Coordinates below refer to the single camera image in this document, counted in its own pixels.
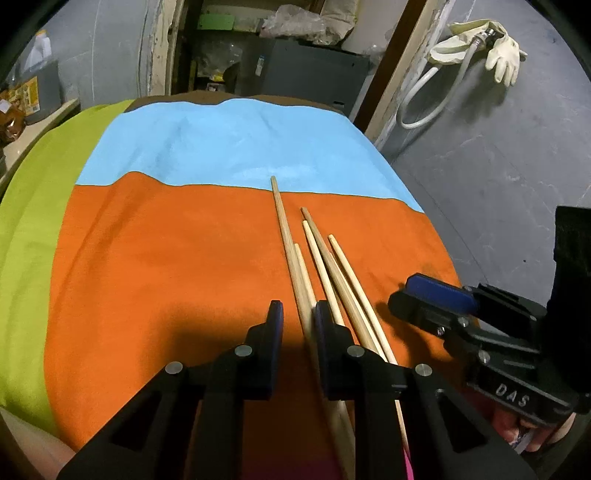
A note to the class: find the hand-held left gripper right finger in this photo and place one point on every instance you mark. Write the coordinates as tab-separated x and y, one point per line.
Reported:
323	341

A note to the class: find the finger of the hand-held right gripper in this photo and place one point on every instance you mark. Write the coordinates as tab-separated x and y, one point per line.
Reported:
415	309
438	290

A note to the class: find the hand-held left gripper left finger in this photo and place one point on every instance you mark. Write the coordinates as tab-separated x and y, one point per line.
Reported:
276	323

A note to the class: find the person's right hand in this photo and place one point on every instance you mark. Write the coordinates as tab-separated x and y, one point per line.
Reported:
512	431

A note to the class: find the colourful striped cloth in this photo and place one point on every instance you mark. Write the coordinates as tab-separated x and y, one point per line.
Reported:
161	240

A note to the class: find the cream rubber glove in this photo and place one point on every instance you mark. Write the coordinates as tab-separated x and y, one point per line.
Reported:
505	55

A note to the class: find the white rubber gloves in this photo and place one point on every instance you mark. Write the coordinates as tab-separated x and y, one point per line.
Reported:
452	46

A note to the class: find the dark grey storage box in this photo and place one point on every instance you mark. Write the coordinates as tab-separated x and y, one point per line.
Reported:
314	78

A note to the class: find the white pillow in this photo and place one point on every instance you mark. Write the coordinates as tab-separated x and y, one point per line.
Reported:
337	14

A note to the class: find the clear plastic bag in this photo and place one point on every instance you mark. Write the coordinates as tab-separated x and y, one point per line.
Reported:
295	23

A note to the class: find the green box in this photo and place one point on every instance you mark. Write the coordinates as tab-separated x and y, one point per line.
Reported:
217	22

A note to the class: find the wooden door frame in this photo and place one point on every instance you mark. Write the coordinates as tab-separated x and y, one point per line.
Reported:
161	46

